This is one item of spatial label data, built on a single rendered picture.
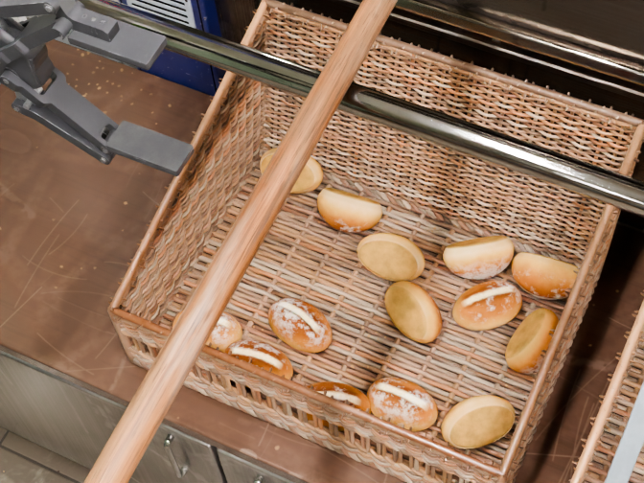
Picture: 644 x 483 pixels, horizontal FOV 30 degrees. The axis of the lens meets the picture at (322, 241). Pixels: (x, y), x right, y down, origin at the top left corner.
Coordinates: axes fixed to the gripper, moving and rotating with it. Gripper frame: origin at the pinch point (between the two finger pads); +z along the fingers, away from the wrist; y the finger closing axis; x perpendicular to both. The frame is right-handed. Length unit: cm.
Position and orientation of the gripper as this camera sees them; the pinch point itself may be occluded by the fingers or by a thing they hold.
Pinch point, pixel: (160, 105)
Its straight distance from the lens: 96.9
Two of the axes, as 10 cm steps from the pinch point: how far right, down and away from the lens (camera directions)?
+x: -4.3, 7.8, -4.6
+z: 9.0, 3.4, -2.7
